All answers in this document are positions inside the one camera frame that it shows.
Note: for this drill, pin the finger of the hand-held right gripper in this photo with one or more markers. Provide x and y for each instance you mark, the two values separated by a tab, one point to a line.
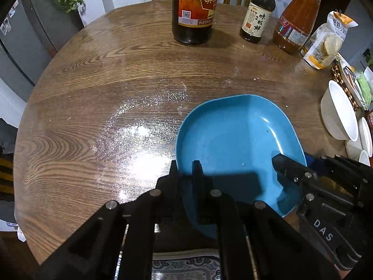
317	167
287	166

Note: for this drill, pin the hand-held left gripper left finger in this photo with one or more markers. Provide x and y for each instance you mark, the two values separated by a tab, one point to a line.
172	182

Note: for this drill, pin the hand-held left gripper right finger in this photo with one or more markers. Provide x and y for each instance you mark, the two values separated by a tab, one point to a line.
199	180

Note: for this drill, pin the blue plate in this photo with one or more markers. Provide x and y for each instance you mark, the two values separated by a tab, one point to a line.
233	140

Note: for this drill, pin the white bowl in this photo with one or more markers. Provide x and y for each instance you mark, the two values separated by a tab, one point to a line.
339	113
365	135
364	159

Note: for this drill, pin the patterned rug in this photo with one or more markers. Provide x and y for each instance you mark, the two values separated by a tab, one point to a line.
186	265

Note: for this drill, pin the metal tin tray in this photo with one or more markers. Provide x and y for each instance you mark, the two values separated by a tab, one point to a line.
351	81

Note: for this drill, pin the wooden bead trivet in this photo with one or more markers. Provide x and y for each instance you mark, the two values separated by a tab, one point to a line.
338	77

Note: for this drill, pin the green packet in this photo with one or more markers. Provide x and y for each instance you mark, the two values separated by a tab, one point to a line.
366	87

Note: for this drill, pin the flour bag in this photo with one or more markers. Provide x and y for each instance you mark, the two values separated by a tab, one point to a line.
326	46

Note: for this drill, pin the tomato sauce glass bottle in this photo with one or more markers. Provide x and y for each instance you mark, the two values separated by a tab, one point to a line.
297	20

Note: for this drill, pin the large vinegar bottle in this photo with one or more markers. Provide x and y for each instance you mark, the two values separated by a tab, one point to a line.
192	32

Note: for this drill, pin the small soy sauce bottle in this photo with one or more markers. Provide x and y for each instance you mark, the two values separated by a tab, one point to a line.
256	20

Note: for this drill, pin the dark cloth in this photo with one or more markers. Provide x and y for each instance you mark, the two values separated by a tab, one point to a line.
8	134

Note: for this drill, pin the grey refrigerator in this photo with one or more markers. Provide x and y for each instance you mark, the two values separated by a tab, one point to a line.
29	40

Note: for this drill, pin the fridge photo magnets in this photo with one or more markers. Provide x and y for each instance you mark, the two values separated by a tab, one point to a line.
8	17

